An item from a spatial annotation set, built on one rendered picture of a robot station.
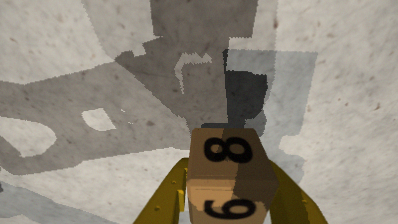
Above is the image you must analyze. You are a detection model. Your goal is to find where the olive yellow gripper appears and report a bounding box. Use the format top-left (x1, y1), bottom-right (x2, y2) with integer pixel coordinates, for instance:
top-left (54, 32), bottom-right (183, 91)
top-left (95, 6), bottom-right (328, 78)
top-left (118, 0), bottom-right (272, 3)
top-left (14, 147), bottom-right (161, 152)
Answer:
top-left (133, 157), bottom-right (328, 224)

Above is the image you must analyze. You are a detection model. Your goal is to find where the tan cardboard number cube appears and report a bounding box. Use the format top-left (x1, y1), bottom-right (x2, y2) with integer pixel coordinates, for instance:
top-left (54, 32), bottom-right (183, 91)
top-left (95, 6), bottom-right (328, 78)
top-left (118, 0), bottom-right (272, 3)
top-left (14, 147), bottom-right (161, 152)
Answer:
top-left (186, 128), bottom-right (280, 224)

